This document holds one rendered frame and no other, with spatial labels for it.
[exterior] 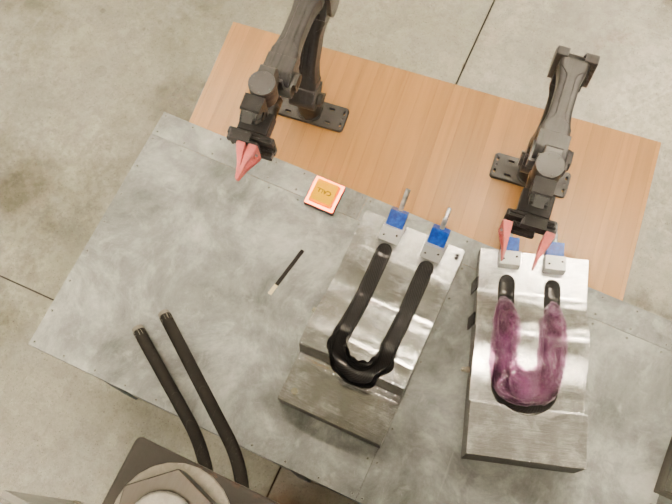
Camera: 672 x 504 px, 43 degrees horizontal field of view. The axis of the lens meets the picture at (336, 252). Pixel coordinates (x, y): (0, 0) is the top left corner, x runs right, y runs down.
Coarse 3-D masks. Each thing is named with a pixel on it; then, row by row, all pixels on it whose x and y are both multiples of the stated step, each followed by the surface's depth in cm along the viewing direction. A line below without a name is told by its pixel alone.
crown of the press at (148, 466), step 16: (144, 448) 80; (160, 448) 80; (128, 464) 80; (144, 464) 80; (160, 464) 79; (176, 464) 79; (192, 464) 80; (128, 480) 79; (144, 480) 76; (160, 480) 76; (176, 480) 76; (192, 480) 77; (208, 480) 79; (224, 480) 79; (112, 496) 79; (128, 496) 75; (144, 496) 74; (160, 496) 74; (176, 496) 74; (192, 496) 75; (208, 496) 77; (224, 496) 78; (240, 496) 79; (256, 496) 79
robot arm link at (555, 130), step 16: (560, 48) 181; (560, 64) 181; (576, 64) 180; (592, 64) 180; (560, 80) 179; (576, 80) 179; (560, 96) 178; (576, 96) 178; (560, 112) 177; (544, 128) 176; (560, 128) 176; (544, 144) 174; (560, 144) 174
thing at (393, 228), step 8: (408, 192) 200; (392, 208) 201; (400, 208) 201; (392, 216) 201; (400, 216) 201; (384, 224) 201; (392, 224) 202; (400, 224) 201; (384, 232) 202; (392, 232) 201; (400, 232) 201; (392, 240) 202; (400, 240) 206
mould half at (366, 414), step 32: (352, 256) 204; (416, 256) 203; (448, 256) 203; (352, 288) 202; (384, 288) 202; (448, 288) 201; (320, 320) 195; (384, 320) 198; (416, 320) 199; (320, 352) 193; (352, 352) 192; (416, 352) 193; (288, 384) 197; (320, 384) 197; (384, 384) 192; (320, 416) 194; (352, 416) 194; (384, 416) 194
